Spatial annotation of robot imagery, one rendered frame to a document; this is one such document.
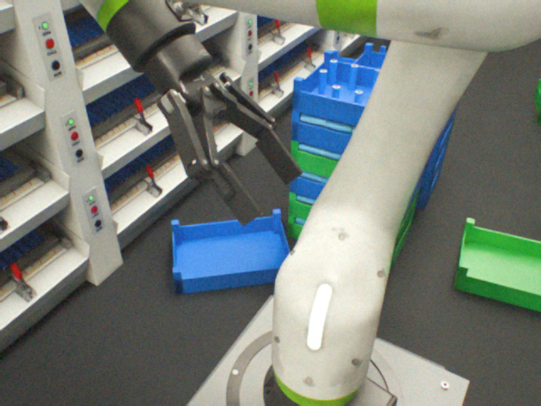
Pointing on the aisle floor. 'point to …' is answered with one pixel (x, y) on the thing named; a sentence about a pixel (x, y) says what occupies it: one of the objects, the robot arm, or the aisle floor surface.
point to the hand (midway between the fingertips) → (270, 189)
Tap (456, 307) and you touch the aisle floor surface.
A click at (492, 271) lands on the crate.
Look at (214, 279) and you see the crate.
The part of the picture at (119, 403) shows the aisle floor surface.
